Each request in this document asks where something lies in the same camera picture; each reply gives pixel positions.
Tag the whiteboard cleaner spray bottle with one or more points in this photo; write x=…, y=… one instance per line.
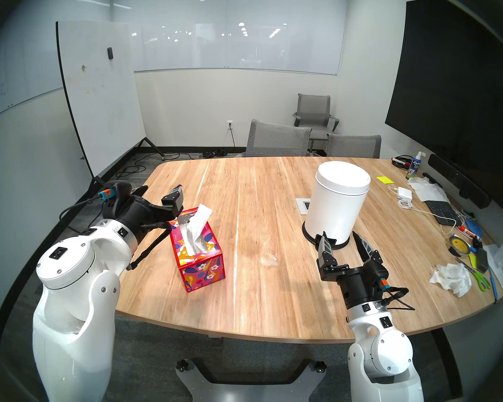
x=415, y=168

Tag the yellow sticky note pad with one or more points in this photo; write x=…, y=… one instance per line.
x=385, y=179

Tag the table power outlet plate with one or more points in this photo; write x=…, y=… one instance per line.
x=302, y=206

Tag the red whiteboard marker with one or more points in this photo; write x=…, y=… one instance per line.
x=465, y=230

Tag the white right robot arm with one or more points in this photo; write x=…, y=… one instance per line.
x=385, y=355

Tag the black keyboard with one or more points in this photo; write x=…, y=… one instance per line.
x=442, y=212

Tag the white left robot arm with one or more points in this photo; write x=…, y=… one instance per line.
x=75, y=279

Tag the black tape roll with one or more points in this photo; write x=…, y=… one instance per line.
x=456, y=249

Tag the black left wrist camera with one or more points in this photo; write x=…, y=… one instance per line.
x=119, y=194

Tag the written wall whiteboard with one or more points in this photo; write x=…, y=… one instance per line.
x=8, y=83

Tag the blue plastic item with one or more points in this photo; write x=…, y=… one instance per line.
x=473, y=227

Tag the grey mesh office chair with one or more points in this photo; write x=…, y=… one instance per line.
x=278, y=141
x=354, y=146

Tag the white power adapter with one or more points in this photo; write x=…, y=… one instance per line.
x=404, y=193

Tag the black video sound bar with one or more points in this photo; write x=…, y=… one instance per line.
x=459, y=180

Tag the white pedal trash can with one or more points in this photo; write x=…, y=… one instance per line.
x=337, y=200

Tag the clear liquid spill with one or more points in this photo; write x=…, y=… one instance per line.
x=270, y=258

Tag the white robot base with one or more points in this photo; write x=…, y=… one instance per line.
x=251, y=390

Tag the black felt eraser block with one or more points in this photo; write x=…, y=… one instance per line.
x=481, y=259

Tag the crumpled white tissue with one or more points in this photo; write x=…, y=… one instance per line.
x=452, y=277

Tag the blue pen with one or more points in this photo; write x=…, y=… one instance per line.
x=492, y=282

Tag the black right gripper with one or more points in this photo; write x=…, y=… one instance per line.
x=356, y=288

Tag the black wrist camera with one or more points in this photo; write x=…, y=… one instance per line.
x=379, y=275
x=119, y=194

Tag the wide glass wall whiteboard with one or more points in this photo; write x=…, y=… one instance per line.
x=234, y=32

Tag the colourful floral tissue box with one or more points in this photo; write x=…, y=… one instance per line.
x=201, y=271

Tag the rolling whiteboard on stand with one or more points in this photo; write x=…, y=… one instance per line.
x=100, y=99

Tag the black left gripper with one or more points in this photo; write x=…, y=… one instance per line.
x=151, y=217

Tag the large black wall screen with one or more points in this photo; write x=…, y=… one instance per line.
x=452, y=78

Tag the flat white paper towel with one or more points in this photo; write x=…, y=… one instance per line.
x=429, y=189

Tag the grey office chair with armrests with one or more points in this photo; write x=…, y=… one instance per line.
x=314, y=108

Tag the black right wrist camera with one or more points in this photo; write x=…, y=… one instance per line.
x=379, y=275

